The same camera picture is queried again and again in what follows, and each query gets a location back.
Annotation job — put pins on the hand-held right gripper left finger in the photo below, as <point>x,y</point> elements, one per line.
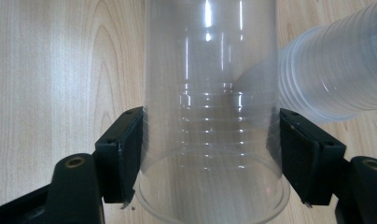
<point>122,158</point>

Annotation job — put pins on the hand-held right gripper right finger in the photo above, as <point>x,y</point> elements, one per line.
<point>308,158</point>

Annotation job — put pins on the single clear plastic cup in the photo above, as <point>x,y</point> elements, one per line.
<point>208,109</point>

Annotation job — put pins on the stack of clear plastic cups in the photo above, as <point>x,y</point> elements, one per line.
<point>336,62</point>

